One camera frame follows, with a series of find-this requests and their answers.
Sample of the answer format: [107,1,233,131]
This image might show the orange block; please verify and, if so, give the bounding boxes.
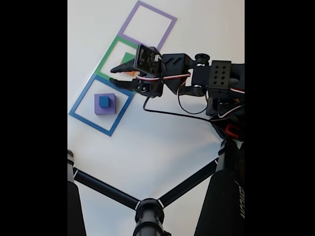
[120,61,138,76]

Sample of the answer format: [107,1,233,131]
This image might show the black camera tripod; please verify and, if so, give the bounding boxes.
[67,140,245,236]

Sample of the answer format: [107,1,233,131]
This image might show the blue square frame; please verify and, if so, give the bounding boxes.
[68,74,134,137]

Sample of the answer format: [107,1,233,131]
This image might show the black red table clamp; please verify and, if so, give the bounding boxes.
[224,123,241,139]

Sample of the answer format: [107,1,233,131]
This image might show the small blue cube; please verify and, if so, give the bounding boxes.
[98,95,110,109]

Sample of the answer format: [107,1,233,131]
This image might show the green square frame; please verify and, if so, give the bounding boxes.
[94,34,138,95]

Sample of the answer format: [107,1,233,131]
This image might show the black cable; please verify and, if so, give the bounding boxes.
[143,94,217,122]

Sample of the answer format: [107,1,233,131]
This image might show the purple block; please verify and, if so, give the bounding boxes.
[94,93,117,116]

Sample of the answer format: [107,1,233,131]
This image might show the purple square frame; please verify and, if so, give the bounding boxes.
[118,0,178,52]

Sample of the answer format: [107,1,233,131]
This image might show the green block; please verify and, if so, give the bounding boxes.
[122,52,137,64]

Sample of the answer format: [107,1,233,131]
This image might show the red white servo cable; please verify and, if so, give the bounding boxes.
[136,55,245,118]

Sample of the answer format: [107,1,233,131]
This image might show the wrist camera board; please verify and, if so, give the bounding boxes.
[134,44,163,76]

